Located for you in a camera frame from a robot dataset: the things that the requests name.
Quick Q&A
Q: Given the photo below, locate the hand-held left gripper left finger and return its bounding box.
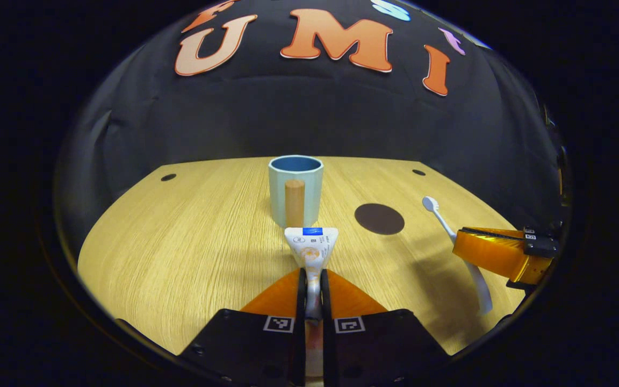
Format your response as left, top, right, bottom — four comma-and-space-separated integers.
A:
178, 268, 307, 387

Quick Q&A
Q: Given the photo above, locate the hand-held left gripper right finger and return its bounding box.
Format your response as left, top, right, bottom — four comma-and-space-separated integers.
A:
320, 269, 450, 387

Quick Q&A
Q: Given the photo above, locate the white toothbrush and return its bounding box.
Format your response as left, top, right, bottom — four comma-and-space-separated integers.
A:
422, 196, 494, 316

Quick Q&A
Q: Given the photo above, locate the dark brown round coaster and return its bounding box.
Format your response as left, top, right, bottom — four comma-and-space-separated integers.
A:
354, 203, 405, 235

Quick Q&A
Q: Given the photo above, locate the white toothpaste tube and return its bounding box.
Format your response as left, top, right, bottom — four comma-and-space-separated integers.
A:
284, 226, 339, 379

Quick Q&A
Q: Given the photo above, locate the pale blue cup wooden handle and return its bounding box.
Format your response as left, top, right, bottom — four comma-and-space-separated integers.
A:
268, 155, 325, 229

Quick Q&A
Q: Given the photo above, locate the black backdrop cloth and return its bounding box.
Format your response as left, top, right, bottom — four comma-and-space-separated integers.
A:
54, 0, 571, 259

